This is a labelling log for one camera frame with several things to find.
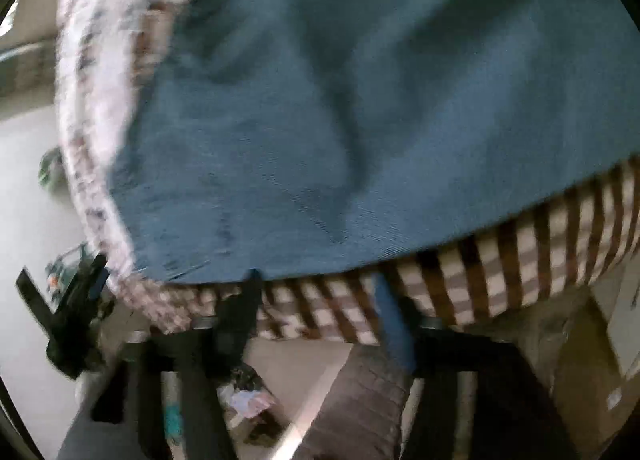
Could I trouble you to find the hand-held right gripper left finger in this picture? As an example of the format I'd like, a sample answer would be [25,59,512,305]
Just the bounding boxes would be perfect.
[92,269,263,460]

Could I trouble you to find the floral printed blanket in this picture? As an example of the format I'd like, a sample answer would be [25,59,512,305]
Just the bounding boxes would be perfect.
[55,0,281,335]

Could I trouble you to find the brown striped bed sheet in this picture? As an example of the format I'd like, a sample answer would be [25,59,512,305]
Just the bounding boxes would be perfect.
[190,155,640,346]

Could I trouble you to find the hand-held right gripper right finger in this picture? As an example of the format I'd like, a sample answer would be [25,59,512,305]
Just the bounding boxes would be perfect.
[374,273,582,460]

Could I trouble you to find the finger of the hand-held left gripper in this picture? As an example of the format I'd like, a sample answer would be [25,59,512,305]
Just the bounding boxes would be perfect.
[15,267,54,341]
[65,254,110,321]

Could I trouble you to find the large brown cardboard box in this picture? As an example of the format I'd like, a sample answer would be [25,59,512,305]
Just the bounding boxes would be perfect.
[500,285,640,460]

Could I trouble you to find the blue denim pants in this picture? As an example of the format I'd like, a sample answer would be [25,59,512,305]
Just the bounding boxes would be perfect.
[107,0,640,285]

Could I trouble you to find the grey quilted cloth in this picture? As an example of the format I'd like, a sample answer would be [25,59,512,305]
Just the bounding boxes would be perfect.
[295,345,416,460]

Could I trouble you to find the crumpled paper litter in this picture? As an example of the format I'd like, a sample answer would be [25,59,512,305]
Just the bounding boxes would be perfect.
[215,365,286,441]

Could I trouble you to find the green topped plastic bag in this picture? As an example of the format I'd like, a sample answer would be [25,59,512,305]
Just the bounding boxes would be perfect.
[39,147,67,189]

